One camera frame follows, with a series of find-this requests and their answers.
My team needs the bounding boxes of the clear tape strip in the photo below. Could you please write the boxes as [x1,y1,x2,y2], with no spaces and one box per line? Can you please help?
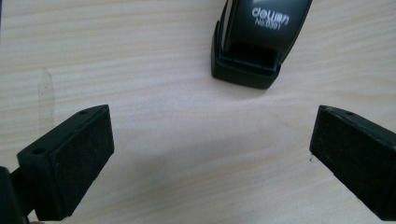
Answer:
[36,67,56,132]

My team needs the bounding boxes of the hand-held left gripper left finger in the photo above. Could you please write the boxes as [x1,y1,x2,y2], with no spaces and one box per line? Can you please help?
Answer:
[17,104,115,222]

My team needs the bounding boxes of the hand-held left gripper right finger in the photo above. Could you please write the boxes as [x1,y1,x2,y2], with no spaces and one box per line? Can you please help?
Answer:
[309,105,396,222]

